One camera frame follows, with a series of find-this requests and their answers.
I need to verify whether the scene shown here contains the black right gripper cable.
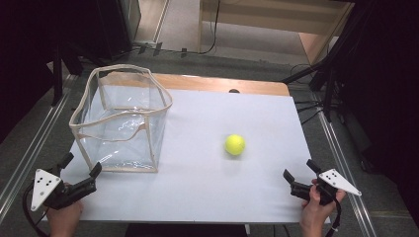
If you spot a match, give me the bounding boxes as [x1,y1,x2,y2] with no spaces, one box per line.
[330,197,343,237]

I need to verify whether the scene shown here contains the person's right hand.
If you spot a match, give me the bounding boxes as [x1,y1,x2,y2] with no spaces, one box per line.
[298,179,347,237]

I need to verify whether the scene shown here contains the yellow tennis ball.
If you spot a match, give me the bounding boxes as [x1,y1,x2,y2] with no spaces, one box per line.
[223,133,247,157]

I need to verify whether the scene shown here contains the light wooden furniture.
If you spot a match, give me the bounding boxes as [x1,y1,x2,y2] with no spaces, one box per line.
[197,0,356,65]

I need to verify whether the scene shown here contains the white table board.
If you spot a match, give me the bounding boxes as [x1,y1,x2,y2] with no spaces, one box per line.
[41,88,331,225]

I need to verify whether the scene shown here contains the clear plastic bin beige trim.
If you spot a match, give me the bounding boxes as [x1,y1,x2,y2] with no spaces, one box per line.
[68,63,174,174]

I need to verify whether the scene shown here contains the black floor cables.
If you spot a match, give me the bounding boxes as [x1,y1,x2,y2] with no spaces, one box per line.
[289,62,327,126]

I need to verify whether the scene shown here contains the person's left hand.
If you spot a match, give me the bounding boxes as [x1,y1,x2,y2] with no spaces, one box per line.
[45,199,85,237]

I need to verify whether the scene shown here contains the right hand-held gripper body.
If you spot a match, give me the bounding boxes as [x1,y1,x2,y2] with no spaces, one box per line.
[290,168,363,206]

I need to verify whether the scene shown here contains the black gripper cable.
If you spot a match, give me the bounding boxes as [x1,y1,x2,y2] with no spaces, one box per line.
[21,182,51,237]
[330,197,343,237]

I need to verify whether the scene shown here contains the black hanging cable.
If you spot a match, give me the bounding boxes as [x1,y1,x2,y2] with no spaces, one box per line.
[184,0,221,56]

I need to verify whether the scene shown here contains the dark curtain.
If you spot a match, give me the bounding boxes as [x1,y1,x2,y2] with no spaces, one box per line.
[0,0,142,144]
[332,0,419,228]

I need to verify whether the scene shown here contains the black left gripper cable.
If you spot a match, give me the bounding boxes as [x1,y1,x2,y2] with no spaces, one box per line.
[21,182,51,237]

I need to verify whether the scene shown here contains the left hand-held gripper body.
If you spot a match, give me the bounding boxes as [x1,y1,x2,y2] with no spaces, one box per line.
[30,168,98,212]

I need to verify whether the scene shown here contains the metal floor rail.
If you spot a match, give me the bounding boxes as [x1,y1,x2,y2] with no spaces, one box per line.
[314,98,378,237]
[0,74,80,216]

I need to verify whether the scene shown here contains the person's dark lap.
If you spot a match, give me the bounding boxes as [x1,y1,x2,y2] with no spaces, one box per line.
[124,222,249,237]

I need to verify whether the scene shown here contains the black tripod stand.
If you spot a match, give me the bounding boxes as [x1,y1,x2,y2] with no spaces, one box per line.
[281,0,374,122]

